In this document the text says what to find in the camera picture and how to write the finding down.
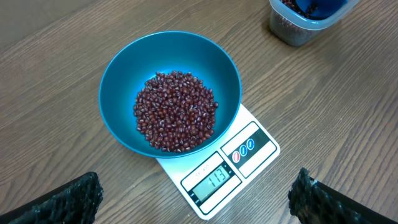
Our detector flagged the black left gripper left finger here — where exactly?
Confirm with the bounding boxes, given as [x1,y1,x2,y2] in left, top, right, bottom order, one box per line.
[1,172,104,224]

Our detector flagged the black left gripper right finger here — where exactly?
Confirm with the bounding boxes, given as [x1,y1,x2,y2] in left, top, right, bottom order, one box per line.
[288,168,397,224]

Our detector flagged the blue plastic scoop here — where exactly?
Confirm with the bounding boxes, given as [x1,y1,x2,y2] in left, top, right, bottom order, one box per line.
[293,0,347,20]

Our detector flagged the white digital kitchen scale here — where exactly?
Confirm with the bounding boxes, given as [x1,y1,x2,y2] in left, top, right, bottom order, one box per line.
[158,106,280,220]

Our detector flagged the red beans in bowl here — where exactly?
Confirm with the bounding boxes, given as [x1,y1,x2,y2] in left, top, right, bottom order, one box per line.
[133,70,218,153]

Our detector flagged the teal blue bowl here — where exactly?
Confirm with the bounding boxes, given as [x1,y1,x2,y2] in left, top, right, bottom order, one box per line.
[98,30,243,159]

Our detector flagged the red adzuki beans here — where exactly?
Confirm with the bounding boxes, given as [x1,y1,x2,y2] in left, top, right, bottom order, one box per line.
[269,0,320,47]

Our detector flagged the clear plastic food container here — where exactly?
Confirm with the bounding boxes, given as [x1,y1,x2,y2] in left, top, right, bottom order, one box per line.
[269,0,358,47]

